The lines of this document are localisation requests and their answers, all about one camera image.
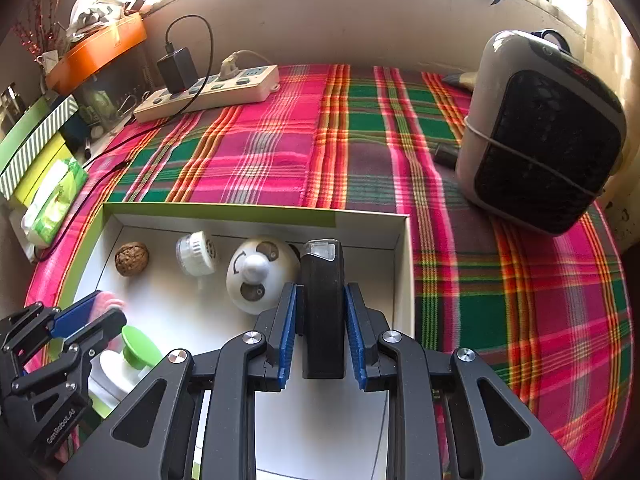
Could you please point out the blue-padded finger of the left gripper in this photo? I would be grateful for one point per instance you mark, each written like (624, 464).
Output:
(28, 331)

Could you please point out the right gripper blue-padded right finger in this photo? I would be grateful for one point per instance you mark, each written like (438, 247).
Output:
(447, 411)

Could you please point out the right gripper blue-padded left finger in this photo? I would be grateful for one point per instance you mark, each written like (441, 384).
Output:
(194, 406)

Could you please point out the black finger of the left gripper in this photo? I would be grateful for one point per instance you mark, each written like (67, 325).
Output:
(76, 355)

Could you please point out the black rectangular lighter device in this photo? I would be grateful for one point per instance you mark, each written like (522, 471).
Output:
(323, 309)

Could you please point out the pink suction hook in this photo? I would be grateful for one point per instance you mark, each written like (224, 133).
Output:
(103, 302)

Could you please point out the green tissue pack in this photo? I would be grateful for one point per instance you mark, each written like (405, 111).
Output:
(56, 194)

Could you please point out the brown walnut in box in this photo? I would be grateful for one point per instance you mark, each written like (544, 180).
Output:
(131, 259)

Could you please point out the plaid red green blanket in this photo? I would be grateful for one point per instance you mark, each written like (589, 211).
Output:
(549, 314)

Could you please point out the green white shallow cardboard box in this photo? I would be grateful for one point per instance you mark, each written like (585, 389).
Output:
(193, 276)

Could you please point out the white small cylinder cap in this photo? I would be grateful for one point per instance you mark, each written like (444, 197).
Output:
(196, 254)

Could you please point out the green striped gift box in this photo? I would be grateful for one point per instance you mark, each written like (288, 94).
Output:
(27, 151)

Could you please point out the yellow green box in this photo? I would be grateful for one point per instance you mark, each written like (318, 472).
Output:
(26, 189)

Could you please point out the white round dome gadget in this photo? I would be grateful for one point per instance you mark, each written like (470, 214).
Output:
(258, 271)

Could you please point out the orange tray shelf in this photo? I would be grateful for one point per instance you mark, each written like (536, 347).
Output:
(94, 53)

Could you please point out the red berry branches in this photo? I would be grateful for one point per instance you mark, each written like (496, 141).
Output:
(39, 29)

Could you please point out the black charger adapter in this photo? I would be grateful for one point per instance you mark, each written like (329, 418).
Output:
(177, 69)

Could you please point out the grey space heater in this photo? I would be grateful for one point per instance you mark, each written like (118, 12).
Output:
(542, 136)

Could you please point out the white plug on strip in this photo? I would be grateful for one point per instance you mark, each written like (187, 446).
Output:
(229, 66)

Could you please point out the white power strip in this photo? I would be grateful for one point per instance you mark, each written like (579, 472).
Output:
(252, 85)

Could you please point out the patterned cream curtain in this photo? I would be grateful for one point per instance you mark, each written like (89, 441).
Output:
(612, 54)

